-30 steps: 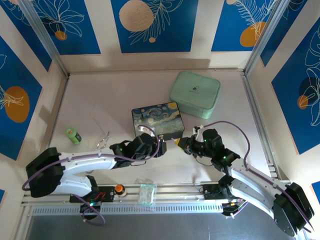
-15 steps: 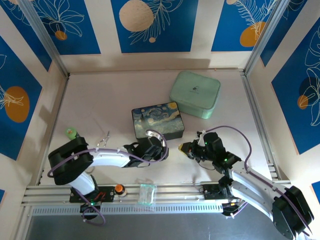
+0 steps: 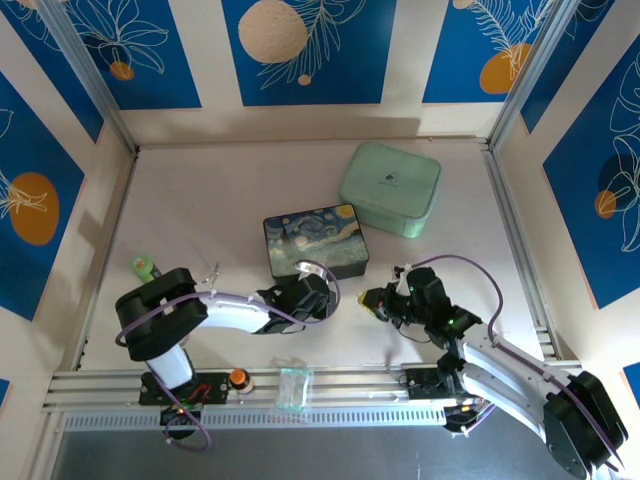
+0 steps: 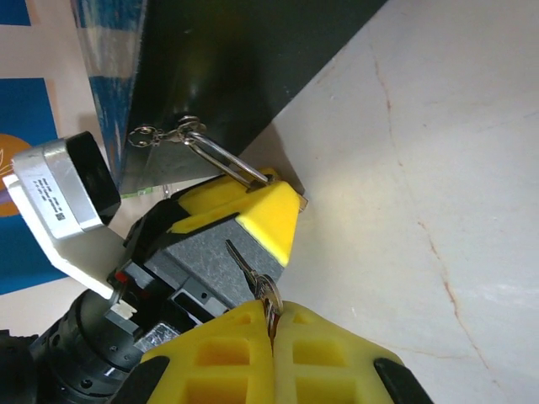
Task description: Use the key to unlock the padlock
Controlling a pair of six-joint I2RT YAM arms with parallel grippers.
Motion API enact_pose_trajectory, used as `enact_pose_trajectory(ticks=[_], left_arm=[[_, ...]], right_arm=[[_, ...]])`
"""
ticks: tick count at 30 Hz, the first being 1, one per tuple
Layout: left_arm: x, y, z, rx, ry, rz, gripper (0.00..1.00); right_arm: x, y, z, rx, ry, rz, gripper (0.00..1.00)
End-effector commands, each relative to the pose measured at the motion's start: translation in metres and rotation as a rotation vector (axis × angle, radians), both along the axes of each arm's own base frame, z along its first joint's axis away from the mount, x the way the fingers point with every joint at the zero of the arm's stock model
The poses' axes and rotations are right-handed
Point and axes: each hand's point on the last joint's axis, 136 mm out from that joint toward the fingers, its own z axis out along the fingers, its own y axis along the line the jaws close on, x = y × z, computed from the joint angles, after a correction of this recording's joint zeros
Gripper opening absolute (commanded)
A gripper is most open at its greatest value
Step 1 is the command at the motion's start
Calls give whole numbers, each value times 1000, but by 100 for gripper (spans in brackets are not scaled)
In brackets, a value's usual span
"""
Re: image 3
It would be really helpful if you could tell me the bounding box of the starry night print box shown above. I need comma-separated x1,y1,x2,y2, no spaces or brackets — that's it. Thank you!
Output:
262,202,372,281

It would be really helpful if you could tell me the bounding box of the clear plastic bag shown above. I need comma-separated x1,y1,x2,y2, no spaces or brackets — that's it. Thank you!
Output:
269,355,315,412

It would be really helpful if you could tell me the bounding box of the orange button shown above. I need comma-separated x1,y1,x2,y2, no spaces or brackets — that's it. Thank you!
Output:
228,368,255,396

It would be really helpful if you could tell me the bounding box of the mint green zip case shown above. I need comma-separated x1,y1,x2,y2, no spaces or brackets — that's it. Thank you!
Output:
337,141,443,240

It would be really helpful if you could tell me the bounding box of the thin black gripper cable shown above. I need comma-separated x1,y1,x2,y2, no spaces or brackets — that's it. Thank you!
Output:
392,319,439,345

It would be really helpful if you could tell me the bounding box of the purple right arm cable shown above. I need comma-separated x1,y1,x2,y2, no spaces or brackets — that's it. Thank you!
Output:
399,254,626,474

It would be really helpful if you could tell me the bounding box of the aluminium front frame rail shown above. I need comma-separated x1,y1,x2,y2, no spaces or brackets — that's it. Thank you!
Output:
42,365,587,412

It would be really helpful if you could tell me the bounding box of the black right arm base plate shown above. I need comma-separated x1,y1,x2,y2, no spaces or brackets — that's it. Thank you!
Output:
405,367,481,402

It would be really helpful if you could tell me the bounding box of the aluminium right side rail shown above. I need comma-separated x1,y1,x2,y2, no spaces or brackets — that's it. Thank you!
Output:
480,144,564,362

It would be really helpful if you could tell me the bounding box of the slotted grey cable duct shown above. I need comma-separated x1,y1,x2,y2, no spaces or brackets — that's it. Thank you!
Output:
62,405,447,432

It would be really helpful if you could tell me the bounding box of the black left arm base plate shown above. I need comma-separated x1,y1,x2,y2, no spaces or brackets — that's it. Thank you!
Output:
138,370,231,406

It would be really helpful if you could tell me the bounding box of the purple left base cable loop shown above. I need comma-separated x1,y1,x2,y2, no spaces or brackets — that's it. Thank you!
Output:
160,394,214,452

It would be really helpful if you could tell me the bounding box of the aluminium left side rail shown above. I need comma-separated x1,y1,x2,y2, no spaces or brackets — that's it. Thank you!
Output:
72,149,141,372

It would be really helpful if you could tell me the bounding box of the aluminium right frame post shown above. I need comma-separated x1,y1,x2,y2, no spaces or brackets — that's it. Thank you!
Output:
488,0,581,151

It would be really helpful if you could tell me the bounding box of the aluminium frame post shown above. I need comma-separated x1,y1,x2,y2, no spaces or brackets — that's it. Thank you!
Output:
488,0,581,151
37,0,140,154

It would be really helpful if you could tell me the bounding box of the aluminium left frame post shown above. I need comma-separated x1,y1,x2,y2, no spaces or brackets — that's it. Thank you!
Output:
37,0,140,154

